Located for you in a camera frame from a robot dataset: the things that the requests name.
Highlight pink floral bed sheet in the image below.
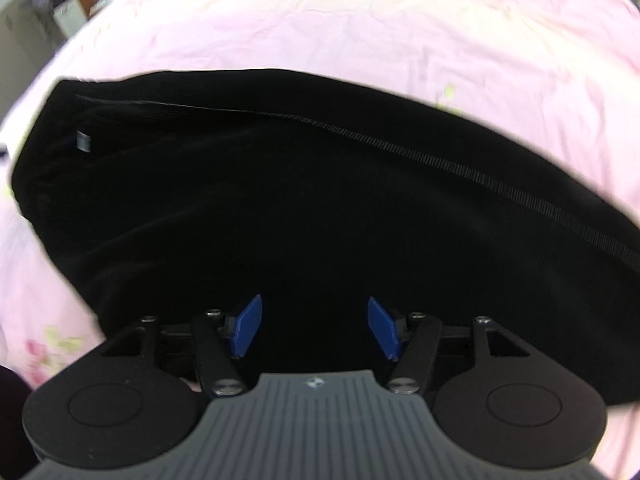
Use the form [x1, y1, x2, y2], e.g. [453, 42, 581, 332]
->
[0, 0, 640, 480]

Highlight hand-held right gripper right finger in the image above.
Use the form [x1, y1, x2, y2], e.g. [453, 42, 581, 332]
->
[367, 296, 536, 396]

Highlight black pants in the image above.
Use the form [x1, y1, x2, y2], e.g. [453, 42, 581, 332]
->
[10, 68, 640, 407]

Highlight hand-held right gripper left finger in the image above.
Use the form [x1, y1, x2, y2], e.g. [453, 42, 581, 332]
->
[101, 294, 264, 399]

